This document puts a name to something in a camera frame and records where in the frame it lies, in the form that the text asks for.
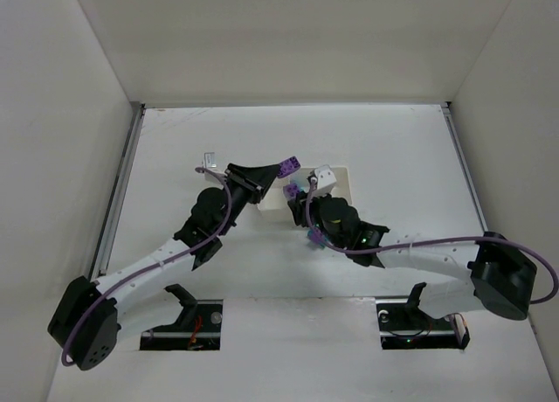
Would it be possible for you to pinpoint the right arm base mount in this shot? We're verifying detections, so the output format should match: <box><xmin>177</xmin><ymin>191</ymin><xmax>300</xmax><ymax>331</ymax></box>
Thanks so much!
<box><xmin>376</xmin><ymin>282</ymin><xmax>471</xmax><ymax>350</ymax></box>

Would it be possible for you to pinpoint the purple curved lego brick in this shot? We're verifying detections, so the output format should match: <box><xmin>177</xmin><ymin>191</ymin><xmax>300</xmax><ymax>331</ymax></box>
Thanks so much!
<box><xmin>283</xmin><ymin>182</ymin><xmax>307</xmax><ymax>201</ymax></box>

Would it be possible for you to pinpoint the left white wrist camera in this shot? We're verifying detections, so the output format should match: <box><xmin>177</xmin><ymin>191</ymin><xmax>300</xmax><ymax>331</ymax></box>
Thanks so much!
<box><xmin>202</xmin><ymin>152</ymin><xmax>218</xmax><ymax>171</ymax></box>

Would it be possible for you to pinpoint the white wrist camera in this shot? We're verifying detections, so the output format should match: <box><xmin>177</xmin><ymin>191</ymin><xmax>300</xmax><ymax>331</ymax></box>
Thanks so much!
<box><xmin>307</xmin><ymin>164</ymin><xmax>337</xmax><ymax>197</ymax></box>
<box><xmin>202</xmin><ymin>152</ymin><xmax>218</xmax><ymax>171</ymax></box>

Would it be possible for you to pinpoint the purple lego brick on table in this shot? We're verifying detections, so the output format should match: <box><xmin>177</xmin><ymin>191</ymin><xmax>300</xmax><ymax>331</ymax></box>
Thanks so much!
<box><xmin>308</xmin><ymin>231</ymin><xmax>326</xmax><ymax>249</ymax></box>

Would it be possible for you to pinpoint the left aluminium rail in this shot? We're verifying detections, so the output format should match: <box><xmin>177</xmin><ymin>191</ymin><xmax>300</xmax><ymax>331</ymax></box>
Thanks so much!
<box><xmin>86</xmin><ymin>101</ymin><xmax>146</xmax><ymax>280</ymax></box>

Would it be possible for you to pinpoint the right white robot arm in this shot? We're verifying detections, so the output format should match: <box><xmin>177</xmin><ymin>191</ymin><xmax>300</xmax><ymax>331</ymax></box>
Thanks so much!
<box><xmin>287</xmin><ymin>191</ymin><xmax>537</xmax><ymax>321</ymax></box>

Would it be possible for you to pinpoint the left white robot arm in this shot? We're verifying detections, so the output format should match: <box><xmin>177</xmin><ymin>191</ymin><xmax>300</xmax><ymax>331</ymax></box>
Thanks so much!
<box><xmin>47</xmin><ymin>163</ymin><xmax>280</xmax><ymax>371</ymax></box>

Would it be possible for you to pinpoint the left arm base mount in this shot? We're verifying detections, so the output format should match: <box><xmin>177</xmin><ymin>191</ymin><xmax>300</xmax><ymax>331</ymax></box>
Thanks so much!
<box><xmin>139</xmin><ymin>284</ymin><xmax>224</xmax><ymax>352</ymax></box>

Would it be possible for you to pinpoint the purple lego plate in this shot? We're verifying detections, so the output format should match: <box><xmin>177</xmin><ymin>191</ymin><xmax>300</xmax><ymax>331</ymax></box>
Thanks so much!
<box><xmin>277</xmin><ymin>156</ymin><xmax>300</xmax><ymax>179</ymax></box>

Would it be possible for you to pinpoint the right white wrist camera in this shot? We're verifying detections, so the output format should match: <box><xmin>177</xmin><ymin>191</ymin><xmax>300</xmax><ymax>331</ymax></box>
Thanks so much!
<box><xmin>307</xmin><ymin>164</ymin><xmax>337</xmax><ymax>197</ymax></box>

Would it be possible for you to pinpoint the right aluminium rail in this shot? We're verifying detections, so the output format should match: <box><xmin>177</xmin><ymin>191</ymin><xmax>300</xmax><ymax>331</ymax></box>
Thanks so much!
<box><xmin>440</xmin><ymin>101</ymin><xmax>489</xmax><ymax>232</ymax></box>

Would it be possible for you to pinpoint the white three-compartment tray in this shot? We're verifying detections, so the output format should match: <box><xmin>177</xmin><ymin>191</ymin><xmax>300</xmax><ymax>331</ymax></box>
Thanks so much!
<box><xmin>257</xmin><ymin>166</ymin><xmax>352</xmax><ymax>223</ymax></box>

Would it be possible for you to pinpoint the aluminium rail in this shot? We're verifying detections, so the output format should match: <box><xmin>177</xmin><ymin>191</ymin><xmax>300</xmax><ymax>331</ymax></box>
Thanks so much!
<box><xmin>86</xmin><ymin>101</ymin><xmax>146</xmax><ymax>280</ymax></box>
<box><xmin>440</xmin><ymin>101</ymin><xmax>489</xmax><ymax>232</ymax></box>

